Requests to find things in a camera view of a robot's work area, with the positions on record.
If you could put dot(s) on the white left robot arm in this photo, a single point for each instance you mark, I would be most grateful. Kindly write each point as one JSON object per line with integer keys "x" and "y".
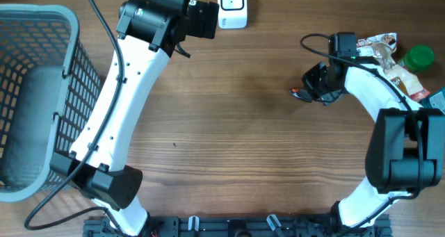
{"x": 149, "y": 32}

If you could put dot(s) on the black red packaged item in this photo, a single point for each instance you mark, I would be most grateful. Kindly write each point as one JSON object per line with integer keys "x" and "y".
{"x": 301, "y": 94}

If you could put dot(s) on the green lid jar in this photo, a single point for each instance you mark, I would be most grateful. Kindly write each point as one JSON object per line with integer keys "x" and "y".
{"x": 417, "y": 59}

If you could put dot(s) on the grey plastic basket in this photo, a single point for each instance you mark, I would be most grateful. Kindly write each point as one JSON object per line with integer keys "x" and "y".
{"x": 49, "y": 87}

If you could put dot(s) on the white barcode scanner box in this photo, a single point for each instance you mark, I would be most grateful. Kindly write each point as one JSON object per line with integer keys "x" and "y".
{"x": 233, "y": 14}

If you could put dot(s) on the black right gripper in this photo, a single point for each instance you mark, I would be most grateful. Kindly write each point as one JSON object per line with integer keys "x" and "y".
{"x": 309, "y": 78}

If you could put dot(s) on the dried mushroom snack bag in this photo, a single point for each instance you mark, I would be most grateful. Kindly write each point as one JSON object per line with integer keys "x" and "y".
{"x": 381, "y": 47}

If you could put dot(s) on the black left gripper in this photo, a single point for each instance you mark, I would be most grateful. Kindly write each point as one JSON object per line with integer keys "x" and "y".
{"x": 206, "y": 15}

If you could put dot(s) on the blue mouthwash bottle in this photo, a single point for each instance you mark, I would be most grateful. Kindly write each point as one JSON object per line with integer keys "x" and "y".
{"x": 435, "y": 100}

